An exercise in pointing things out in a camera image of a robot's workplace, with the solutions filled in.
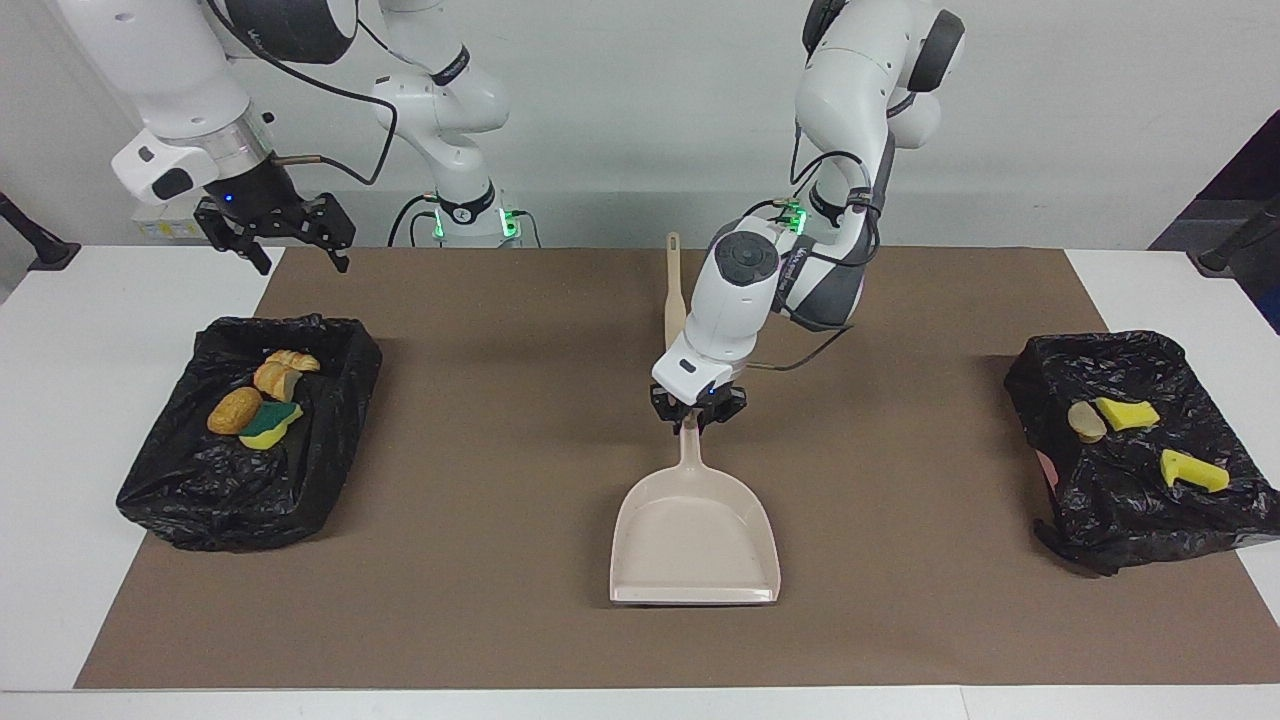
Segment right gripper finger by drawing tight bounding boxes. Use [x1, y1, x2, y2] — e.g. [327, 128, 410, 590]
[305, 192, 357, 274]
[193, 198, 273, 277]

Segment beige brush black bristles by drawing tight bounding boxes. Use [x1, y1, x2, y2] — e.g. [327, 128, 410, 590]
[663, 232, 688, 353]

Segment beige plastic dustpan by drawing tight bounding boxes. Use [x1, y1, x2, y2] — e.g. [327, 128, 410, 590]
[609, 415, 782, 607]

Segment brown bread roll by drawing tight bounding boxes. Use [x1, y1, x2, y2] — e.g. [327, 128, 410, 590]
[206, 387, 264, 436]

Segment yellow green sponge piece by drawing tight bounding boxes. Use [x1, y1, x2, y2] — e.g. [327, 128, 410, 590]
[238, 402, 305, 452]
[1160, 449, 1231, 495]

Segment yellow sponge wedge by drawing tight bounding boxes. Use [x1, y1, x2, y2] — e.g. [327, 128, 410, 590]
[1095, 397, 1162, 433]

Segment black trash bag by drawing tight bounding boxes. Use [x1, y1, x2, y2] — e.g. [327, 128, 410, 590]
[1004, 330, 1280, 577]
[115, 313, 384, 553]

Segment black stand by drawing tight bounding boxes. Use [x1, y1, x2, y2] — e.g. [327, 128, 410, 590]
[0, 190, 81, 273]
[1188, 195, 1280, 276]

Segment brown table mat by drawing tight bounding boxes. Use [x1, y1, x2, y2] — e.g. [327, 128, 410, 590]
[75, 247, 1280, 691]

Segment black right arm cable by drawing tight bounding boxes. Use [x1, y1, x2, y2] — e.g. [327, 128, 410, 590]
[205, 0, 401, 188]

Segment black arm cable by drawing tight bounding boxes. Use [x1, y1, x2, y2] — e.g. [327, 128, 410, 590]
[745, 95, 883, 373]
[205, 0, 401, 188]

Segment black base cable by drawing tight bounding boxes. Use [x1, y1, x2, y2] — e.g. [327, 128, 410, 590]
[388, 193, 441, 248]

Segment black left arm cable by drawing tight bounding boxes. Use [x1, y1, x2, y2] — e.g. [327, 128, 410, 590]
[745, 95, 883, 373]

